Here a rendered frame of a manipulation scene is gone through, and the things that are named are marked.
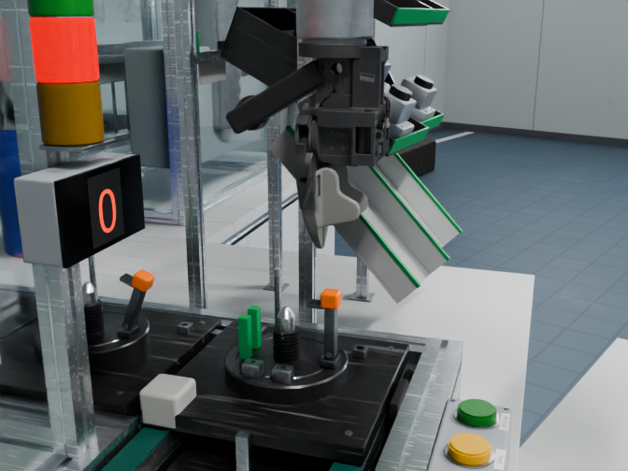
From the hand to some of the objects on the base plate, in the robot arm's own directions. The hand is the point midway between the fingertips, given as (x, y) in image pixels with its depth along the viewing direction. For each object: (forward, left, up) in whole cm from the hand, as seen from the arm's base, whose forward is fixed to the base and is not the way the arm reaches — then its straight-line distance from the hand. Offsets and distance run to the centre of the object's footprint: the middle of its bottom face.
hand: (314, 235), depth 79 cm
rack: (+32, -23, -27) cm, 48 cm away
